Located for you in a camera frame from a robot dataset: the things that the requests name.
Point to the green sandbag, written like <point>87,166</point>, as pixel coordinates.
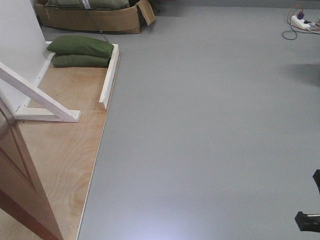
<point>82,61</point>
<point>80,45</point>

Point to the brown wooden door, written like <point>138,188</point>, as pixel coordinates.
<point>22,195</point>

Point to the white power strip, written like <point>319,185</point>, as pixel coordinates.
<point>299,23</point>

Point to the olive green sack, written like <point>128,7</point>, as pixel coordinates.
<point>108,5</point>

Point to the white door frame panel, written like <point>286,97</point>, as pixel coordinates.
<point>22,44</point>

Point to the white diagonal brace far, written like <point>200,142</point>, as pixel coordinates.
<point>52,110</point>

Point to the open cardboard box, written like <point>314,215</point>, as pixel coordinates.
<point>127,20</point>

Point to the lower green sandbag rear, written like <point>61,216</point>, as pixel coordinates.
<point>82,61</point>

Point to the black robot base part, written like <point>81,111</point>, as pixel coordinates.
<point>308,222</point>

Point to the black robot upper part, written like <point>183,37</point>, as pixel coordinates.
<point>316,178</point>

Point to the white rear edge rail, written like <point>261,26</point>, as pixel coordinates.
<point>110,77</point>

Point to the upper green sandbag rear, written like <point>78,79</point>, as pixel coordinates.
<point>80,45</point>

